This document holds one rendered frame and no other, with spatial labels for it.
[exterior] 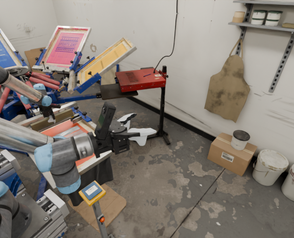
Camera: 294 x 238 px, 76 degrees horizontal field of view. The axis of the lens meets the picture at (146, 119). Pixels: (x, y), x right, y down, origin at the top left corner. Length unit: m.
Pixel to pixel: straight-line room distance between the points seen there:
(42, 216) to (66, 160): 0.45
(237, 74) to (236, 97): 0.29
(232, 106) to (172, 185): 1.32
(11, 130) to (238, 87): 2.41
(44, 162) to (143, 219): 1.83
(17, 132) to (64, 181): 0.21
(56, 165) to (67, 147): 0.06
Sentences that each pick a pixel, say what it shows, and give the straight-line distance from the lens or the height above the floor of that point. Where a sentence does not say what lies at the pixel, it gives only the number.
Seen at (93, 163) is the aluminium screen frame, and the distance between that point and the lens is 1.49.
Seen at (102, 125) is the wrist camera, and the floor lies 1.72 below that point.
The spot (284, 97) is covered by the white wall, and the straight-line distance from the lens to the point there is 2.61.
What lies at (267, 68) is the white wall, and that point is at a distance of 2.55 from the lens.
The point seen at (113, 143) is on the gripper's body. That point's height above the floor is 1.65.
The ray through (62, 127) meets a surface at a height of 0.96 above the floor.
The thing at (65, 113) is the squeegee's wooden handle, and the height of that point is 1.13.
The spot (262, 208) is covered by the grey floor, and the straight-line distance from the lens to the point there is 2.71.
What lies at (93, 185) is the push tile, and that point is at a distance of 1.39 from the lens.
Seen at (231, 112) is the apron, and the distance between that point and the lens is 2.81.
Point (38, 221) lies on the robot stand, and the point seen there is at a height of 1.26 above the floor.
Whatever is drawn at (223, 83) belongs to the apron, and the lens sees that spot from 2.71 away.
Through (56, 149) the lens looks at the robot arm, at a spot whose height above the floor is 1.69.
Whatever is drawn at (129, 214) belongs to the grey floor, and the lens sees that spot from 2.34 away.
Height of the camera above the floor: 2.06
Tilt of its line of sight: 35 degrees down
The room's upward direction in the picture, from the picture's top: straight up
